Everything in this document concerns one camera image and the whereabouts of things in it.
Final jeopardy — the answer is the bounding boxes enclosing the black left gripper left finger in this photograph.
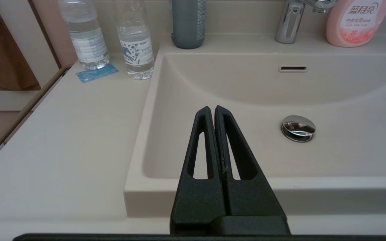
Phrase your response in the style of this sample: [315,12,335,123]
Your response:
[170,106,227,235]

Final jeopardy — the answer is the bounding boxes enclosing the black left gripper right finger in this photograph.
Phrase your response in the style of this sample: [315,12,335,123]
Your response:
[214,105,286,217]

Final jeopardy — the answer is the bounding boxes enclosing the chrome faucet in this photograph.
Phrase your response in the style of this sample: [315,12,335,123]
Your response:
[275,0,338,45]

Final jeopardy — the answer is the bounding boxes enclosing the beige ceramic sink basin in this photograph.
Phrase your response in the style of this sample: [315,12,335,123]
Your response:
[123,50,386,219]

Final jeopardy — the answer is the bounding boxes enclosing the chrome drain plug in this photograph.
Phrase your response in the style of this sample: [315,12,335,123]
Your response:
[281,115,317,143]

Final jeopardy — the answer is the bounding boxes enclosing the blue card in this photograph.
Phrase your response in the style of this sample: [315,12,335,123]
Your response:
[76,63,119,83]

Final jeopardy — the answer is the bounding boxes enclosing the clear water bottle patterned label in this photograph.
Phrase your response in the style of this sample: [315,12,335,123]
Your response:
[112,0,155,80]

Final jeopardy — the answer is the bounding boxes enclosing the grey pump bottle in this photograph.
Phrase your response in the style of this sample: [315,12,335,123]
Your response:
[171,0,207,50]

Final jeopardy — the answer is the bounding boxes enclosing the clear water bottle plain label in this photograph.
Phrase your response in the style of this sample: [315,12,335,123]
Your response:
[57,0,110,70]

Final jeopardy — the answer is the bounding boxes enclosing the pink soap pump bottle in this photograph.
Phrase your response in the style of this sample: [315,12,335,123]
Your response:
[326,0,386,48]

